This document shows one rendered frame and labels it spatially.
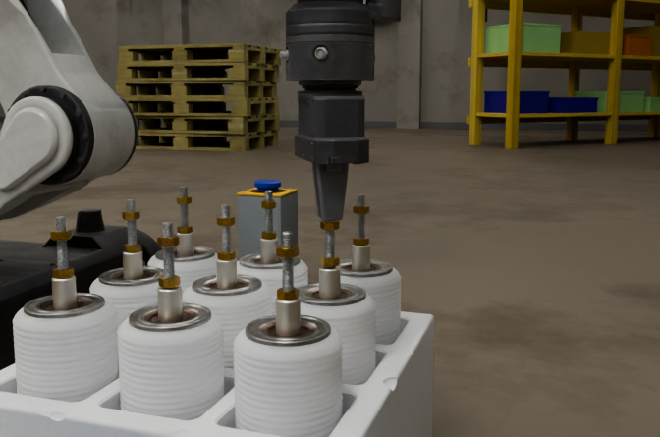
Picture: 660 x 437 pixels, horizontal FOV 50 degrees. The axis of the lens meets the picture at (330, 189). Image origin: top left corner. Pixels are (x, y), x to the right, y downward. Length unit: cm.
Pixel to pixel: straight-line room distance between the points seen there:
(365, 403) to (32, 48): 71
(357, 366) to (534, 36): 566
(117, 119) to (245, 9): 920
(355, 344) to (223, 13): 978
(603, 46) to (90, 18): 747
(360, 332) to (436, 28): 888
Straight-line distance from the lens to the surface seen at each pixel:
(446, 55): 949
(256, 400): 62
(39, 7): 124
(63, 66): 112
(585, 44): 673
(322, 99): 67
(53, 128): 105
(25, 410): 72
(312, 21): 68
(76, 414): 69
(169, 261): 67
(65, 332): 72
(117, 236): 135
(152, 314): 70
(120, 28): 1119
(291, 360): 60
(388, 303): 83
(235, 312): 75
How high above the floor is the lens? 46
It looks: 8 degrees down
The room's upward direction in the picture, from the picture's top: straight up
